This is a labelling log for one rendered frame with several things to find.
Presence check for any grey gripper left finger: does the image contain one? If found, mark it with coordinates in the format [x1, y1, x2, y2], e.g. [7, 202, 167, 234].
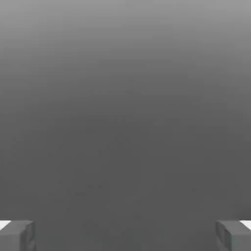
[0, 220, 37, 251]

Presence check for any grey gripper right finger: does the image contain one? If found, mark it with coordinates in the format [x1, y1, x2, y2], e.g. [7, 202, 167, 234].
[215, 220, 251, 251]

